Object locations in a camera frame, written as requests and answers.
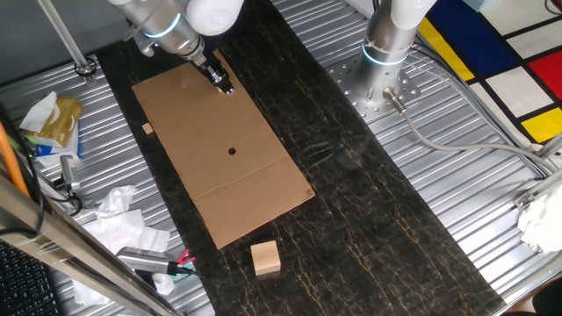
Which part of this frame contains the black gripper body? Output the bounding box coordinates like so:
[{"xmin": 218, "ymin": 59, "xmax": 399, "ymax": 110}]
[{"xmin": 198, "ymin": 59, "xmax": 223, "ymax": 83}]

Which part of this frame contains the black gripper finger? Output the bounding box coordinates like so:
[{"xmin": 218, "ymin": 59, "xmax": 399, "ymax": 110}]
[
  {"xmin": 209, "ymin": 74, "xmax": 230, "ymax": 96},
  {"xmin": 215, "ymin": 65, "xmax": 235, "ymax": 95}
]

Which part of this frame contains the large wooden block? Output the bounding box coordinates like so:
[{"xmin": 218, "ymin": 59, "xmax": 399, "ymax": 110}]
[{"xmin": 249, "ymin": 240, "xmax": 283, "ymax": 277}]

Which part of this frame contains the brown cardboard sheet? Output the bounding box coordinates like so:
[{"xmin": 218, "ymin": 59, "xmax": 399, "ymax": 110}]
[{"xmin": 131, "ymin": 49, "xmax": 316, "ymax": 250}]

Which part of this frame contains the aluminium tripod pole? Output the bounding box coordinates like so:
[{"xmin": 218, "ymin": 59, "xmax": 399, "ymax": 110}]
[{"xmin": 37, "ymin": 0, "xmax": 98, "ymax": 84}]

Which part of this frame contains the yellow tissue pack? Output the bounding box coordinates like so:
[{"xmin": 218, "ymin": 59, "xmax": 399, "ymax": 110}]
[{"xmin": 37, "ymin": 95, "xmax": 84, "ymax": 149}]

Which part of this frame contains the crumpled white tissue paper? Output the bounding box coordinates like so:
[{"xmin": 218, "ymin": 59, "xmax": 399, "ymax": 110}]
[{"xmin": 69, "ymin": 184, "xmax": 177, "ymax": 307}]

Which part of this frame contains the blue white tissue packet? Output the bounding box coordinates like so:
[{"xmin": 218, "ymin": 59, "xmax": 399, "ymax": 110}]
[{"xmin": 32, "ymin": 126, "xmax": 83, "ymax": 168}]

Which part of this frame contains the red spring clip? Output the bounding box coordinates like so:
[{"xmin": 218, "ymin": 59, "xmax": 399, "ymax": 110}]
[{"xmin": 176, "ymin": 248, "xmax": 198, "ymax": 267}]

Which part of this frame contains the white tissue sheet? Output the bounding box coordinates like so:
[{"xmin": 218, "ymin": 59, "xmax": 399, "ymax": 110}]
[{"xmin": 18, "ymin": 90, "xmax": 59, "ymax": 133}]

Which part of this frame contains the teal spring clip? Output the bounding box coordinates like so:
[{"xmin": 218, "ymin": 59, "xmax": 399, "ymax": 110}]
[{"xmin": 169, "ymin": 261, "xmax": 197, "ymax": 279}]

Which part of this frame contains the orange tube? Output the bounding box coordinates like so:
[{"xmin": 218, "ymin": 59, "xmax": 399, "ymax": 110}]
[{"xmin": 0, "ymin": 120, "xmax": 32, "ymax": 198}]

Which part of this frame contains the black keyboard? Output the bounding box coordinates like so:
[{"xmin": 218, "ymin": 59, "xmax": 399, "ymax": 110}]
[{"xmin": 0, "ymin": 240, "xmax": 62, "ymax": 316}]

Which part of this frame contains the colourful squares mat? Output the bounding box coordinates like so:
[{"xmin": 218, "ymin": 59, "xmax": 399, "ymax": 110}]
[{"xmin": 416, "ymin": 0, "xmax": 562, "ymax": 146}]

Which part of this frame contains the white crumpled cloth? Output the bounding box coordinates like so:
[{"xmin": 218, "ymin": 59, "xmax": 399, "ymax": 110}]
[{"xmin": 516, "ymin": 183, "xmax": 562, "ymax": 255}]

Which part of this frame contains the black round object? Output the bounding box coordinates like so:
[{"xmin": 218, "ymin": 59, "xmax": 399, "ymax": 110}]
[{"xmin": 531, "ymin": 279, "xmax": 562, "ymax": 316}]

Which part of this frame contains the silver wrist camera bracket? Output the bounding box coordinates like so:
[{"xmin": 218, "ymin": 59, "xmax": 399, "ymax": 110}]
[{"xmin": 130, "ymin": 25, "xmax": 158, "ymax": 58}]

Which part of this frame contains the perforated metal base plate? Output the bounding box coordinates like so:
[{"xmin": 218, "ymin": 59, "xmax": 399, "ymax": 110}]
[{"xmin": 327, "ymin": 56, "xmax": 422, "ymax": 124}]

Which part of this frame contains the grey cable with metal plug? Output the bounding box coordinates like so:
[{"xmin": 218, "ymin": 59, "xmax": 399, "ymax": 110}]
[{"xmin": 382, "ymin": 86, "xmax": 561, "ymax": 175}]

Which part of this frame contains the small silver camera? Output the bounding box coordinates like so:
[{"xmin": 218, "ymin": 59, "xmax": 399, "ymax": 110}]
[{"xmin": 59, "ymin": 154, "xmax": 83, "ymax": 193}]

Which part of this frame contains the black camera clamp with cable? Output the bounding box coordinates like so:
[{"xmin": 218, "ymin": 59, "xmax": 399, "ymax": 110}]
[{"xmin": 43, "ymin": 175, "xmax": 85, "ymax": 217}]

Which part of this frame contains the silver depth camera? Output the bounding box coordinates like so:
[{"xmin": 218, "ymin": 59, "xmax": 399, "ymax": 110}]
[{"xmin": 115, "ymin": 246, "xmax": 179, "ymax": 277}]

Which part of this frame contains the steel frame bar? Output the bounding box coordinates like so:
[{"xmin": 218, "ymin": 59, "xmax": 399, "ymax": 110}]
[{"xmin": 0, "ymin": 173, "xmax": 185, "ymax": 316}]

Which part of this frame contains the aluminium frame profile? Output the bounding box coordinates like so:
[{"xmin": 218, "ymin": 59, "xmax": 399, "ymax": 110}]
[{"xmin": 512, "ymin": 131, "xmax": 562, "ymax": 212}]

